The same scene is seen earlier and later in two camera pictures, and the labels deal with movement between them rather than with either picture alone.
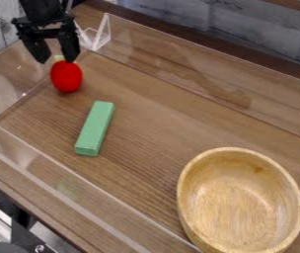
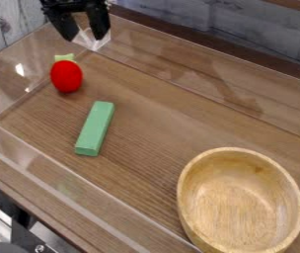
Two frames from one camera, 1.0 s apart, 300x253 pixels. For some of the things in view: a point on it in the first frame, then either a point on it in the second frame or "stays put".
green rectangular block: [90, 135] stays put
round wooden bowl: [240, 202] stays put
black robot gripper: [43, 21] → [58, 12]
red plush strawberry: [65, 76] stays put
